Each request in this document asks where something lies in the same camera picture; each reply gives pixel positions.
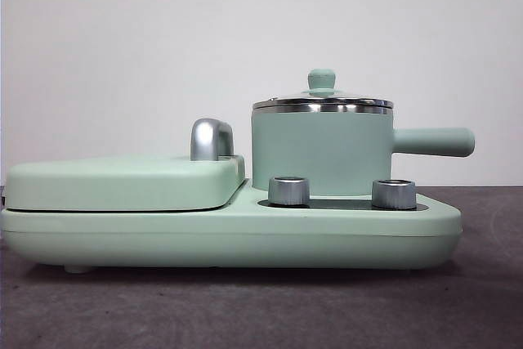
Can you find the glass lid with green knob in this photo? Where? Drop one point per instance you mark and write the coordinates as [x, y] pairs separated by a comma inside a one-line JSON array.
[[321, 79]]

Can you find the mint green steamer pot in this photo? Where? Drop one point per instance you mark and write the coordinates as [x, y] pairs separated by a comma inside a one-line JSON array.
[[323, 148]]

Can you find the silver control dial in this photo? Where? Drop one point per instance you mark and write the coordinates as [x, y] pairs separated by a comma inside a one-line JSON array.
[[288, 191], [393, 193]]

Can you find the mint green cooker base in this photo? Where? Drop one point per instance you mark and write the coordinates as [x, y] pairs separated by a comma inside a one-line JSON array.
[[286, 238]]

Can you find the mint green hinged griddle cover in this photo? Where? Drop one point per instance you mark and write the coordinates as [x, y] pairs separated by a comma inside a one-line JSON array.
[[122, 181]]

